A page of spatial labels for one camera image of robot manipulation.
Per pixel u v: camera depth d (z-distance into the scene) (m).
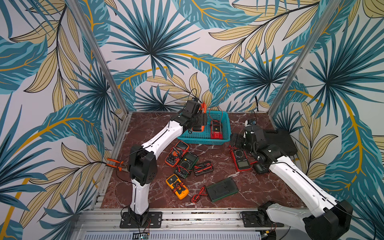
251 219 0.73
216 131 1.02
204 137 1.04
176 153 0.92
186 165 0.88
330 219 0.37
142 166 0.49
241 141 0.69
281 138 1.02
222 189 0.81
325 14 0.71
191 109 0.66
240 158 0.92
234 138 0.70
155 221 0.73
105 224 0.72
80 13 0.70
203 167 0.87
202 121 0.79
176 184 0.80
